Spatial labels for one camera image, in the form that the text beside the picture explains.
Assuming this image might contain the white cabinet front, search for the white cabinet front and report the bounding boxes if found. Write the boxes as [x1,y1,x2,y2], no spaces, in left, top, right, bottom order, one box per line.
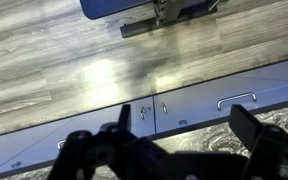
[0,95,156,178]
[153,55,288,135]

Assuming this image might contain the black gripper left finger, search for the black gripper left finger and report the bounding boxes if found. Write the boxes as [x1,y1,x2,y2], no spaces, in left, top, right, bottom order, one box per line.
[47,104,172,180]

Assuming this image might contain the silver cabinet handle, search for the silver cabinet handle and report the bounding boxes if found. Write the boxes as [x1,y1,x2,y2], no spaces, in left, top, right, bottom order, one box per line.
[216,91,258,112]
[57,139,68,151]
[161,100,169,115]
[139,105,152,121]

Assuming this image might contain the blue board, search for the blue board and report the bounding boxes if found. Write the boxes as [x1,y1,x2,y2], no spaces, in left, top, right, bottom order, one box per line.
[79,0,153,20]

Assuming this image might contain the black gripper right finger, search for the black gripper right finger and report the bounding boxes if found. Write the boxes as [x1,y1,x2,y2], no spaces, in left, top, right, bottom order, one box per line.
[228,104,288,180]

